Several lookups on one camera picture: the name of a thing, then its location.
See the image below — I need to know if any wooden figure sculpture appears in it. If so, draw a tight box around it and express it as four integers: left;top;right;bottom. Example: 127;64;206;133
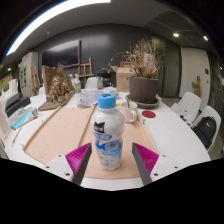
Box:
191;75;203;99

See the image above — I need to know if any black backpack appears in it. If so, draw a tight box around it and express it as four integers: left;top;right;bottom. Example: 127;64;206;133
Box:
192;115;218;149

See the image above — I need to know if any beige wooden-framed board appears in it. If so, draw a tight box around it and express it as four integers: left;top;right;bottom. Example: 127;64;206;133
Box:
22;104;160;180

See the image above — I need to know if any white shell chair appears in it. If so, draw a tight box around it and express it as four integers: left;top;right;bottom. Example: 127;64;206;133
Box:
171;91;202;126
84;77;99;90
189;105;222;153

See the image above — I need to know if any grey spray bottle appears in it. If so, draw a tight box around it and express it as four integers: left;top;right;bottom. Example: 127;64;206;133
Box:
96;76;104;90

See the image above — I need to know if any stack of papers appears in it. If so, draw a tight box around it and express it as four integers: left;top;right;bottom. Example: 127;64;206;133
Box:
170;102;191;123

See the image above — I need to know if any grey plant saucer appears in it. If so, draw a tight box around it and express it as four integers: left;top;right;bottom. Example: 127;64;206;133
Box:
125;93;161;110

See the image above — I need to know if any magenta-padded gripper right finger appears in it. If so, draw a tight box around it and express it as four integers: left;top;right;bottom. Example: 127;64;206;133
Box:
131;142;183;186

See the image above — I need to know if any blue plastic pack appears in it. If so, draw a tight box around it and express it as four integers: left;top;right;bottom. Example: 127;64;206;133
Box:
8;106;39;130

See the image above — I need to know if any black wall screen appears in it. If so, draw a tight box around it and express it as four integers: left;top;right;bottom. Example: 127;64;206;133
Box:
41;39;82;69

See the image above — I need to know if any long ceiling strip light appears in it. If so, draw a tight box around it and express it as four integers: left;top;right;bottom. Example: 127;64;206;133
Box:
5;0;111;56

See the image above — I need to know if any small green bottle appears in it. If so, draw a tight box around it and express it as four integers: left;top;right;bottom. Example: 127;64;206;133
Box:
73;73;82;94

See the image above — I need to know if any dried plant in grey pot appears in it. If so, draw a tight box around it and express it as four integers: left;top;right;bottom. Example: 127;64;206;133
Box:
126;35;164;104

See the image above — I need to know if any flat round red coaster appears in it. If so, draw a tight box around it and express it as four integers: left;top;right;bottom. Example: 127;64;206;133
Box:
141;110;157;119

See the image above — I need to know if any black box-shaped device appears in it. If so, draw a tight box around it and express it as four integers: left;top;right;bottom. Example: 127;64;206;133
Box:
5;93;33;117

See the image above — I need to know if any black countertop appliance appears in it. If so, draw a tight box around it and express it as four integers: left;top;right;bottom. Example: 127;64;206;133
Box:
96;68;113;89

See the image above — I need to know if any white blue-capped drink bottle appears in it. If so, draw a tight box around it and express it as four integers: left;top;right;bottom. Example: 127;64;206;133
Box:
90;93;126;171

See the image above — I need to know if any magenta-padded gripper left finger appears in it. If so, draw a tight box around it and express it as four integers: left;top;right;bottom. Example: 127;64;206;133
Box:
44;142;93;186

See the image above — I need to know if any gold carved sculpture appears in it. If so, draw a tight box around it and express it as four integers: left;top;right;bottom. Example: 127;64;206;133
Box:
38;64;76;112

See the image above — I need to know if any cardboard box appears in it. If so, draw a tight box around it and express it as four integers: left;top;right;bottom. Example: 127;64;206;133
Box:
111;64;136;93

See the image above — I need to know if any wooden easel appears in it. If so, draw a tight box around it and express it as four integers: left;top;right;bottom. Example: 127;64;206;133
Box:
77;57;95;88

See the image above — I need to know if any white mug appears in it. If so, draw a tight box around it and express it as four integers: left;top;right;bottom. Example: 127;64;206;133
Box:
119;101;138;124

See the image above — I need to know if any white display board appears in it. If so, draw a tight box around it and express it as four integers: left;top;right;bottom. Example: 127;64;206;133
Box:
19;51;39;98

